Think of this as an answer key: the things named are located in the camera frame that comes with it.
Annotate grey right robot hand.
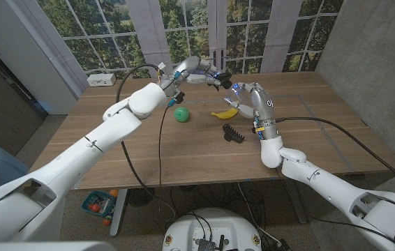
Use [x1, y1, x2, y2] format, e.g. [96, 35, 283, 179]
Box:
[223, 82, 279, 141]

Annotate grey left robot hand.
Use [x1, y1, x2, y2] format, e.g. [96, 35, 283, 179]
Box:
[160, 55, 223, 98]

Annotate clear plastic spray bottle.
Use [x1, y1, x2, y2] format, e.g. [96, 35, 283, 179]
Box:
[225, 83, 251, 105]

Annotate yellow banana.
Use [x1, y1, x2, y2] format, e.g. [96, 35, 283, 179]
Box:
[211, 107, 239, 121]

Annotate green ball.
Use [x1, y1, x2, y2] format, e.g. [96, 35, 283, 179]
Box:
[173, 106, 191, 123]

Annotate black hair claw clip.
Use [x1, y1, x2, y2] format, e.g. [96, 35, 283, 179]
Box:
[222, 123, 246, 144]

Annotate printed window garden backdrop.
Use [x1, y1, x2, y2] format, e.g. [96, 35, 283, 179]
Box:
[35, 0, 345, 79]

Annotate white power outlet box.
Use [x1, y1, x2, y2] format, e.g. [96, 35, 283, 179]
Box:
[86, 73, 117, 87]

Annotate metal table leg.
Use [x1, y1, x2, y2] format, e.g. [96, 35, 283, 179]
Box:
[288, 197, 308, 225]
[109, 188, 128, 238]

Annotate white robot torso base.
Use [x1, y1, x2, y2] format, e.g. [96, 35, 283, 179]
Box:
[161, 207, 262, 251]

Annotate black floor fan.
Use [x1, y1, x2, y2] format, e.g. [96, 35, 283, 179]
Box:
[126, 187, 156, 207]

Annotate teal toy basket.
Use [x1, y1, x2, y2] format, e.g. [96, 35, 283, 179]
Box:
[81, 190, 118, 220]

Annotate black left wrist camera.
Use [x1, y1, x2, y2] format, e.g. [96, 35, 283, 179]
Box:
[167, 91, 186, 107]

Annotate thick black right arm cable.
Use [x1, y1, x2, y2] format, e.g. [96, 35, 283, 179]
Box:
[274, 116, 395, 192]

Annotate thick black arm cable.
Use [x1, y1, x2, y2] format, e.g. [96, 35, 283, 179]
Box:
[274, 116, 395, 192]
[115, 63, 178, 225]

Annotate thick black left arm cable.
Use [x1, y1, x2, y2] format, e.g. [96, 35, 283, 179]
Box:
[115, 63, 178, 225]

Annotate black floor cable tangle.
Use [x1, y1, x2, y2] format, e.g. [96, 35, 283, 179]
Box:
[169, 183, 267, 224]

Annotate thin black left wrist cable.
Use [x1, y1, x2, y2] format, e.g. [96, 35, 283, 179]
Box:
[157, 104, 170, 191]

